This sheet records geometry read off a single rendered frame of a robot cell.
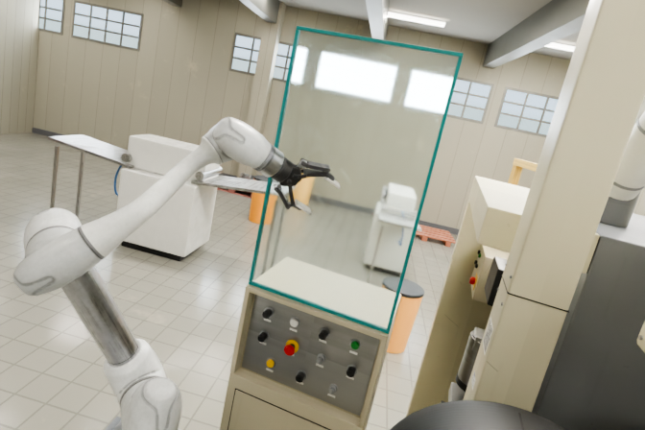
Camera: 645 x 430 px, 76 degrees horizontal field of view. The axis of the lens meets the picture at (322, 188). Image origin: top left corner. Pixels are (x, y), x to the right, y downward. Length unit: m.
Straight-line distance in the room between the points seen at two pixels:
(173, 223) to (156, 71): 5.46
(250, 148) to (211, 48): 8.05
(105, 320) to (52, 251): 0.37
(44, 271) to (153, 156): 3.70
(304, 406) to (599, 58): 1.43
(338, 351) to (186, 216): 3.23
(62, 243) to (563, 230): 1.15
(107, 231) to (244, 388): 0.92
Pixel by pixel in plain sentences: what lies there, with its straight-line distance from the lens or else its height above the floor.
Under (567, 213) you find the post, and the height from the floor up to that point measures 1.87.
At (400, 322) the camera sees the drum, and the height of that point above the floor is 0.31.
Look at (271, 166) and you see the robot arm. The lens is 1.22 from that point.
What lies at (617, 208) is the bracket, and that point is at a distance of 1.65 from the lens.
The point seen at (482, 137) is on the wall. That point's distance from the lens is 8.59.
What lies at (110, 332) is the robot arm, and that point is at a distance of 1.51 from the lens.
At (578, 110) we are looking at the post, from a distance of 1.04.
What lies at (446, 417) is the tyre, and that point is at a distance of 1.01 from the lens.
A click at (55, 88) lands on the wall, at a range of 11.05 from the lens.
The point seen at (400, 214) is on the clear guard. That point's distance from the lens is 1.40.
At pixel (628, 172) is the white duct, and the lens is 1.57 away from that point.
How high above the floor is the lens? 1.99
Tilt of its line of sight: 11 degrees down
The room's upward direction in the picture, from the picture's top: 12 degrees clockwise
